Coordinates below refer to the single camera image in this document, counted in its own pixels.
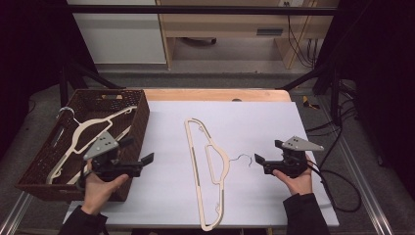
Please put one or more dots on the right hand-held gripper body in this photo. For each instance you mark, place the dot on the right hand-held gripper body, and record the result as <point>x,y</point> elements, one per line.
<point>293,164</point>

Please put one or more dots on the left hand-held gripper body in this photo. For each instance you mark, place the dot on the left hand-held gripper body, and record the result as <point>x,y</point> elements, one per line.
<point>102,147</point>

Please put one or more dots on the beige plastic clothes hanger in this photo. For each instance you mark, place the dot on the beige plastic clothes hanger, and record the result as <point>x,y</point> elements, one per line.
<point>85,125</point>
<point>195,163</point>

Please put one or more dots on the brown woven basket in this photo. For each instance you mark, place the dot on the brown woven basket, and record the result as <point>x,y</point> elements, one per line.
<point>39,176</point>

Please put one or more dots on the person's right hand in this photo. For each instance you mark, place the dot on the person's right hand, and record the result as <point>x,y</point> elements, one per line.
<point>298,184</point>

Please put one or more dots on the person's left hand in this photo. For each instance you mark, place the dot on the person's left hand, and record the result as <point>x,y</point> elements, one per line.
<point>98,192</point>

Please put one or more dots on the yellow and black tool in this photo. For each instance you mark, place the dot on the yellow and black tool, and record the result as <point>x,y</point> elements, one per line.
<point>306,103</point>

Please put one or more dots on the black metal stand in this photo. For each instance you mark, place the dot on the black metal stand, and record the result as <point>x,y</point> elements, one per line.
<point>334,91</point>
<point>63,81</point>

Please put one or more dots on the white cabinet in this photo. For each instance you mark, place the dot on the white cabinet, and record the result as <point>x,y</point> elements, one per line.
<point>120,36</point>

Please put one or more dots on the dark curtain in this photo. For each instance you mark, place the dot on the dark curtain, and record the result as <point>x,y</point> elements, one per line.
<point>385,65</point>
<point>29,49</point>

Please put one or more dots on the light wooden desk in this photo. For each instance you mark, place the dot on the light wooden desk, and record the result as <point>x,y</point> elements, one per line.
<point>221,24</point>

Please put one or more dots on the metal floor rail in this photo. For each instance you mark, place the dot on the metal floor rail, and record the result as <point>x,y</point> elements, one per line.
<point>16,212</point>
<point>365,189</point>

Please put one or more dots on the black horizontal frame bar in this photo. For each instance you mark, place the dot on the black horizontal frame bar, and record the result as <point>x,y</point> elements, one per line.
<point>195,9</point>

